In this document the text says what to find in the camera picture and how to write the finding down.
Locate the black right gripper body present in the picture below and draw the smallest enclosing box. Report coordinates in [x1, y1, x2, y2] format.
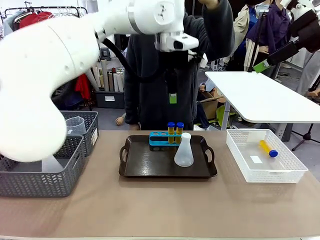
[289, 11, 320, 54]

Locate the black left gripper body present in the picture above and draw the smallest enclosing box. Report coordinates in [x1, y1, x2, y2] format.
[161, 49, 204, 76]

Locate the yellow tube with blue cap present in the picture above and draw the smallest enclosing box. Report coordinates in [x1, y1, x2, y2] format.
[175, 121, 185, 146]
[167, 121, 176, 146]
[258, 139, 279, 158]

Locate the white plastic conical flask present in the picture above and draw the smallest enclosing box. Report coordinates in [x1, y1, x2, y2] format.
[173, 132, 195, 168]

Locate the person's left hand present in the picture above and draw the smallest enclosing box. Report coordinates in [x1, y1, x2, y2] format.
[201, 0, 220, 10]

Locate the person in dark fleece jacket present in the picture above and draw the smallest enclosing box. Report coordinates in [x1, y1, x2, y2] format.
[123, 0, 236, 131]

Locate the mannequin in purple jacket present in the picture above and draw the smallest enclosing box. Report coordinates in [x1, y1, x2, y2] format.
[246, 1, 295, 79]

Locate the white computer case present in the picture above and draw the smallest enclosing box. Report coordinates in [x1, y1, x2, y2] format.
[209, 58, 226, 71]

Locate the bystander in gray trousers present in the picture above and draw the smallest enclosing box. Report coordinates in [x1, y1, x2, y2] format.
[297, 49, 320, 96]

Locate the cardboard box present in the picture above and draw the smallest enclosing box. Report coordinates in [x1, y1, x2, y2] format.
[199, 90, 227, 120]

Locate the white folding table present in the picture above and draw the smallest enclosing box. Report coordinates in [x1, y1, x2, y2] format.
[204, 71, 320, 143]

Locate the cream paper roll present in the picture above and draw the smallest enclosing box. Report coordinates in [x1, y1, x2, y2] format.
[114, 69, 125, 92]

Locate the blue test tube rack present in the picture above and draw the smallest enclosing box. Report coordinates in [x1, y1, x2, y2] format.
[148, 130, 185, 147]

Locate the green chair part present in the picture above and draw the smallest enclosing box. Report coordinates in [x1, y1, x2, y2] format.
[216, 104, 237, 126]

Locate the gray storage crate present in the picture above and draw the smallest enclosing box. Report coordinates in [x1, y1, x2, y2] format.
[95, 90, 125, 109]

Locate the upright white paper roll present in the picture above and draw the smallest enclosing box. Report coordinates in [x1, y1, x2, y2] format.
[99, 60, 110, 92]

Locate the black stool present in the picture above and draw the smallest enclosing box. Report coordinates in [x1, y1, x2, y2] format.
[99, 47, 111, 61]

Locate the dark brown plastic tray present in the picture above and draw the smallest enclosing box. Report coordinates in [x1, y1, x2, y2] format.
[118, 134, 218, 179]

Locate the slanted white paper roll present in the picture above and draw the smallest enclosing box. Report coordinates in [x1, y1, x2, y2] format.
[86, 66, 100, 91]

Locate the black floor tripod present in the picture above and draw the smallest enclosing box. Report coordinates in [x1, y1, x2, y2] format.
[291, 121, 320, 152]

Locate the red dress on hanger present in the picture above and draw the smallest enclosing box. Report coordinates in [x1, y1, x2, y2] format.
[74, 73, 92, 100]

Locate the small gray plastic basket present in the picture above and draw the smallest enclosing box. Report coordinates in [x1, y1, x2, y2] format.
[58, 110, 100, 158]

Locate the clear plastic measuring beaker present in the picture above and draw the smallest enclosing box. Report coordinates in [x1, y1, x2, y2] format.
[65, 116, 87, 136]

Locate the white plastic basket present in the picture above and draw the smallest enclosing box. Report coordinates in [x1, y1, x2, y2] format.
[226, 128, 309, 184]

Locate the black clothes rack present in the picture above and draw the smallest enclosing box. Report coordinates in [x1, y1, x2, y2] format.
[4, 5, 89, 19]

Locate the red jacket on hanger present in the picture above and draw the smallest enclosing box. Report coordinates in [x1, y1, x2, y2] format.
[17, 12, 54, 30]

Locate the large gray plastic basket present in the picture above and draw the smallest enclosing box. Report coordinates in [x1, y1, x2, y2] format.
[0, 134, 85, 198]

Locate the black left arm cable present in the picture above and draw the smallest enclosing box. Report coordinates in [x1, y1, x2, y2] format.
[101, 37, 171, 83]

